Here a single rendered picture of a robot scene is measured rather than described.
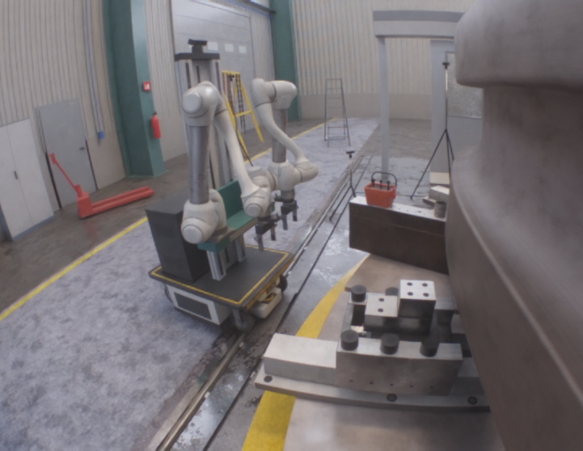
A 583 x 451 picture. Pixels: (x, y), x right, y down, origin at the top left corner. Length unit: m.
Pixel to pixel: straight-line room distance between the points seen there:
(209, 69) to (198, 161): 0.77
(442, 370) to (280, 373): 0.68
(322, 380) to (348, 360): 0.28
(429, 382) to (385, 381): 0.16
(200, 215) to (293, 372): 0.83
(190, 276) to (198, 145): 1.04
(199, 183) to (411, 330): 1.10
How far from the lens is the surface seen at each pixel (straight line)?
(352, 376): 1.17
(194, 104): 1.35
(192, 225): 1.49
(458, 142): 5.15
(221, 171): 2.08
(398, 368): 1.12
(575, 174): 0.72
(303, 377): 1.38
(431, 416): 1.40
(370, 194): 2.14
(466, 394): 1.44
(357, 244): 2.34
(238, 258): 2.30
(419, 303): 1.07
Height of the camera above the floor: 1.48
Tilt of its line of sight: 25 degrees down
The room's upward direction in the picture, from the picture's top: 5 degrees counter-clockwise
